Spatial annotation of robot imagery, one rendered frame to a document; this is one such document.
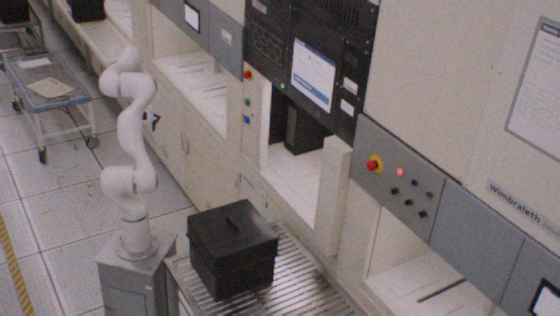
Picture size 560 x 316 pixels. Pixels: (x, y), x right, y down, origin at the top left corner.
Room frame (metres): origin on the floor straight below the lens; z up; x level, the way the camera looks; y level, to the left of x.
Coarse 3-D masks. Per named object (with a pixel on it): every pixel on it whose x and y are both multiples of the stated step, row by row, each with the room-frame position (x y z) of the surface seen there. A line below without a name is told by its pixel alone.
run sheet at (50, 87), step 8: (48, 80) 4.01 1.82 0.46; (56, 80) 4.02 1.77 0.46; (32, 88) 3.86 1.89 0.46; (40, 88) 3.87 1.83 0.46; (48, 88) 3.88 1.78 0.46; (56, 88) 3.89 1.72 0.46; (64, 88) 3.90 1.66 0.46; (72, 88) 3.91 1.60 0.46; (48, 96) 3.75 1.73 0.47; (56, 96) 3.77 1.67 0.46
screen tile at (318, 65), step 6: (318, 60) 2.08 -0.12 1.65; (318, 66) 2.08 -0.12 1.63; (324, 66) 2.05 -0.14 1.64; (324, 72) 2.04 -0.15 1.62; (312, 78) 2.10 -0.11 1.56; (318, 78) 2.07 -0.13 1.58; (330, 78) 2.01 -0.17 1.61; (318, 84) 2.07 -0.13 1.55; (324, 84) 2.03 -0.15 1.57; (330, 84) 2.00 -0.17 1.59; (324, 90) 2.03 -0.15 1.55
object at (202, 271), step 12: (192, 252) 1.82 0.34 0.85; (192, 264) 1.83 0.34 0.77; (204, 264) 1.72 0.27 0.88; (264, 264) 1.74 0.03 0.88; (204, 276) 1.72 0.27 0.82; (228, 276) 1.66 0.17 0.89; (240, 276) 1.69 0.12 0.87; (252, 276) 1.72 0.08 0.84; (264, 276) 1.75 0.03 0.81; (216, 288) 1.63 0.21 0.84; (228, 288) 1.66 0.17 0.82; (240, 288) 1.69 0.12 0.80; (252, 288) 1.72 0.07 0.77; (216, 300) 1.63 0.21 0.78
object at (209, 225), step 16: (224, 208) 1.93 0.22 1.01; (240, 208) 1.93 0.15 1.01; (192, 224) 1.81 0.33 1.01; (208, 224) 1.82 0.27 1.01; (224, 224) 1.82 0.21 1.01; (240, 224) 1.83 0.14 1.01; (256, 224) 1.84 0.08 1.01; (192, 240) 1.80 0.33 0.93; (208, 240) 1.72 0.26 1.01; (224, 240) 1.73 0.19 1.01; (240, 240) 1.73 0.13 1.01; (256, 240) 1.74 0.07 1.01; (272, 240) 1.75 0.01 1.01; (208, 256) 1.67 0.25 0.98; (224, 256) 1.64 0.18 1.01; (240, 256) 1.68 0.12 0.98; (256, 256) 1.72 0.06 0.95; (272, 256) 1.76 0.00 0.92; (224, 272) 1.64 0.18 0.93
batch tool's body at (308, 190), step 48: (288, 0) 2.29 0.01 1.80; (336, 0) 2.03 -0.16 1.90; (288, 48) 2.26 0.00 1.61; (336, 48) 2.00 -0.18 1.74; (288, 96) 2.24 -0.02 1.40; (336, 96) 1.97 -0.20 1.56; (288, 144) 2.64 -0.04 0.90; (336, 144) 1.88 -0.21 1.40; (240, 192) 2.57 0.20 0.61; (288, 192) 2.27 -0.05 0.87; (336, 192) 1.83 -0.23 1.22; (336, 240) 1.84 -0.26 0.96
